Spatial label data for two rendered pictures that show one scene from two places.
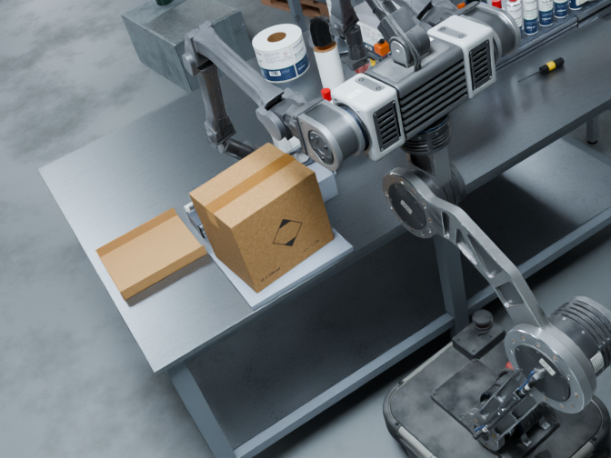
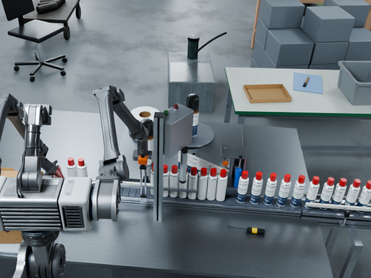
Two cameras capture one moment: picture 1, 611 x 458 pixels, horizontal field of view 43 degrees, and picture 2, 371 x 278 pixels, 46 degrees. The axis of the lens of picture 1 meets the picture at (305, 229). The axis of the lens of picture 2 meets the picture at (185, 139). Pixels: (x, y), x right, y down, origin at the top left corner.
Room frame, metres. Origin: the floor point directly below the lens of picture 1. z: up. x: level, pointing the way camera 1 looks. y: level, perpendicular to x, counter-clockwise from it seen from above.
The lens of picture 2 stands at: (0.72, -1.23, 2.55)
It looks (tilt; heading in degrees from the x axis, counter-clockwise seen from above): 36 degrees down; 21
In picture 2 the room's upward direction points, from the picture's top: 3 degrees clockwise
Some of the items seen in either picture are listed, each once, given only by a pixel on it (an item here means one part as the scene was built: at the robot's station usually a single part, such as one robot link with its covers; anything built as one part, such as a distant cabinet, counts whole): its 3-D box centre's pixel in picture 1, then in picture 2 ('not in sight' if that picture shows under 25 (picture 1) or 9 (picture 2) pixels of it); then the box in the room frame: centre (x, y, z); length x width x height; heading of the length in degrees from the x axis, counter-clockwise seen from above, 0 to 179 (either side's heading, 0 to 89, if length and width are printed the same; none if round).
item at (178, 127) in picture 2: not in sight; (173, 129); (2.28, -0.56, 1.38); 0.17 x 0.10 x 0.19; 164
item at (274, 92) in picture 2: not in sight; (266, 93); (3.86, -0.71, 0.82); 0.34 x 0.24 x 0.04; 120
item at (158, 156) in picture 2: not in sight; (158, 171); (2.20, -0.52, 1.16); 0.04 x 0.04 x 0.67; 19
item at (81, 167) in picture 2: (295, 135); (82, 174); (2.20, -0.06, 0.98); 0.05 x 0.05 x 0.20
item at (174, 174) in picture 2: not in sight; (174, 181); (2.36, -0.54, 0.98); 0.05 x 0.05 x 0.20
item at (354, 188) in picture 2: not in sight; (352, 194); (2.68, -1.45, 0.98); 0.05 x 0.05 x 0.20
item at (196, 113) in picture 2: not in sight; (191, 115); (2.95, -0.40, 1.04); 0.09 x 0.09 x 0.29
